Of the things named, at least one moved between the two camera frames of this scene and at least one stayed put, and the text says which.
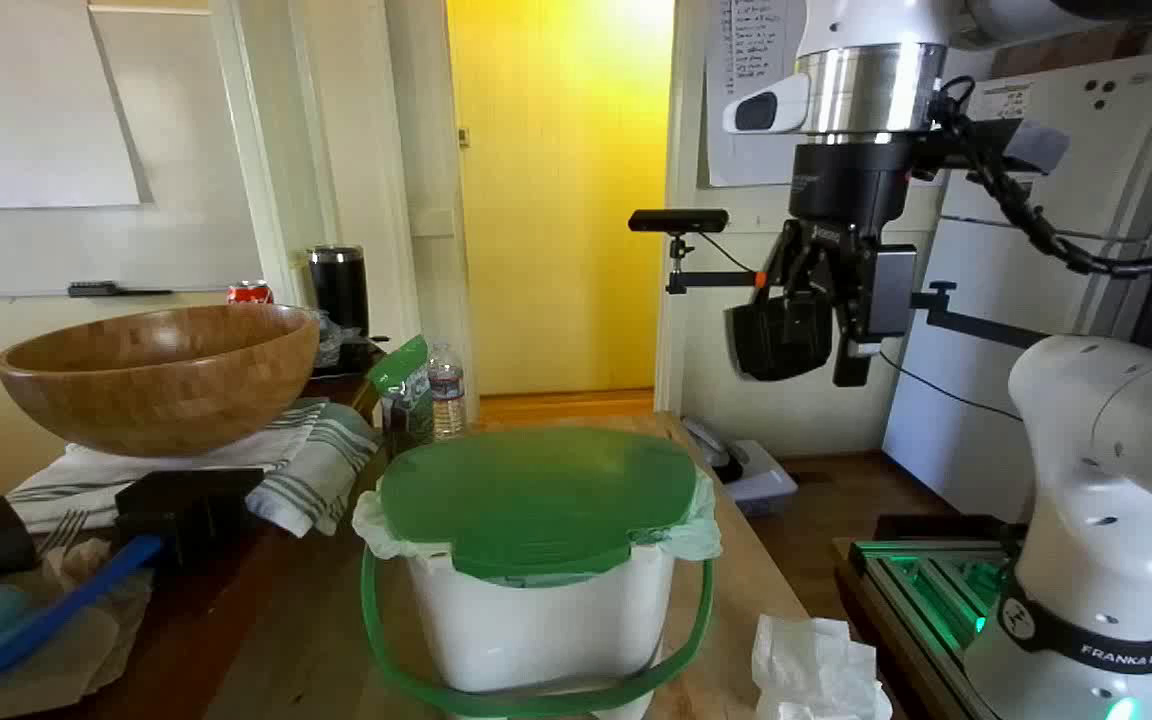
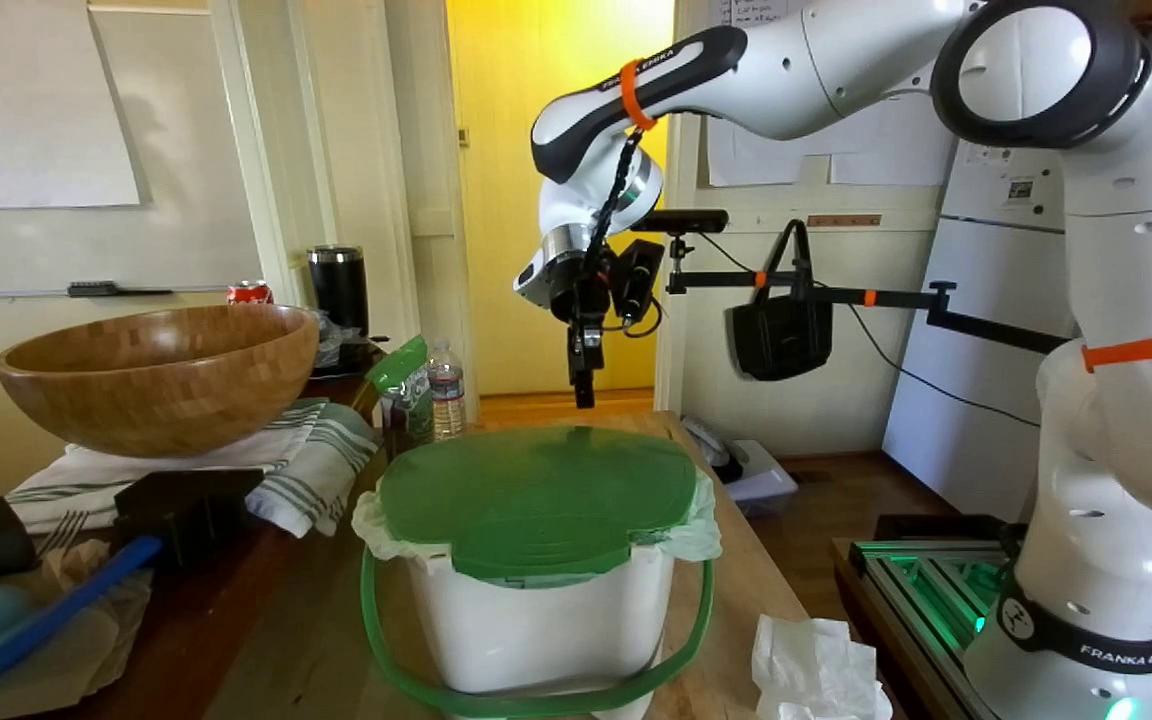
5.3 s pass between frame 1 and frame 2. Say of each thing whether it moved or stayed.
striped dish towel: stayed
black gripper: moved
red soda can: stayed
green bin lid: stayed
